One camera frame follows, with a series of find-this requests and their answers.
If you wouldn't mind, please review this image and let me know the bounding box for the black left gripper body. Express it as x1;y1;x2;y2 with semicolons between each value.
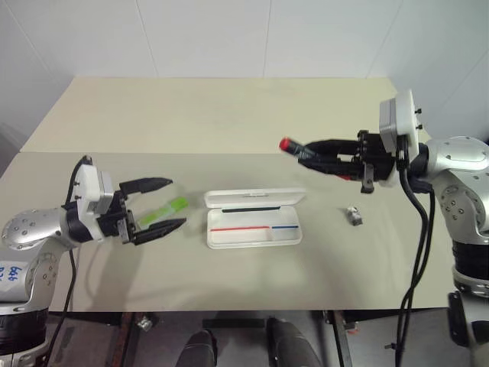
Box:
97;187;137;246

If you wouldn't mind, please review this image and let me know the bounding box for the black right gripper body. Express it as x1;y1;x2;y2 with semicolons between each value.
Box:
355;129;399;194

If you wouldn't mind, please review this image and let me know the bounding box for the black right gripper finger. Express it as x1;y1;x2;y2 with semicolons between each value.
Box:
305;138;360;154
297;154;362;178

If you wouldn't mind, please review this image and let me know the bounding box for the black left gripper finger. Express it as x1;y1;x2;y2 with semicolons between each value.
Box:
133;217;187;246
119;177;173;200

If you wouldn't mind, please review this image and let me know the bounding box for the red capped black marker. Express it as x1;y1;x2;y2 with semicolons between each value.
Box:
278;136;356;181

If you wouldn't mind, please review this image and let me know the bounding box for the green marker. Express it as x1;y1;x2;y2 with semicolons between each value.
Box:
138;196;190;229

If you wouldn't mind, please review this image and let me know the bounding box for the white pencil case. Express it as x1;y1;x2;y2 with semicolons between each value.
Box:
203;187;307;251

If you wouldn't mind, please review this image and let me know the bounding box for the small crumpled silver object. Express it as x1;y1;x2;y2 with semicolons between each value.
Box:
345;206;364;227

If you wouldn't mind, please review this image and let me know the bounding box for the white handwritten label tape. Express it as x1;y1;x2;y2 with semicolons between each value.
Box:
0;259;31;304

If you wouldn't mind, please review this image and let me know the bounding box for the dark rounded shape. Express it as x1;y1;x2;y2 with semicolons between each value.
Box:
266;317;322;367
178;328;219;367

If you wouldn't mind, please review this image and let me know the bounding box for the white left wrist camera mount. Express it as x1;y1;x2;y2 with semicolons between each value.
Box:
73;163;115;242

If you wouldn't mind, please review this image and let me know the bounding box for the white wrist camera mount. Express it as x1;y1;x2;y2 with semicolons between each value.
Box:
378;89;423;189
73;163;115;242

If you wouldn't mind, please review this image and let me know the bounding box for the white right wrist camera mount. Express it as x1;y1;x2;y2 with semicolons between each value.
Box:
378;89;423;189

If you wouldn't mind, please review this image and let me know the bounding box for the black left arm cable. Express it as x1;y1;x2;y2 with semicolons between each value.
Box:
45;154;95;367

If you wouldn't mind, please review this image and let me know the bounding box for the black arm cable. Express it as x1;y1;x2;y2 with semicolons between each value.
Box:
394;151;437;367
45;154;95;367

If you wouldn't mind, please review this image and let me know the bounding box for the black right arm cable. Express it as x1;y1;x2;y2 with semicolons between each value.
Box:
394;151;437;367

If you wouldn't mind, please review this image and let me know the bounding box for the dark table frame leg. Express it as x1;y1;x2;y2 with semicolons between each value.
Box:
113;311;139;367
331;310;355;367

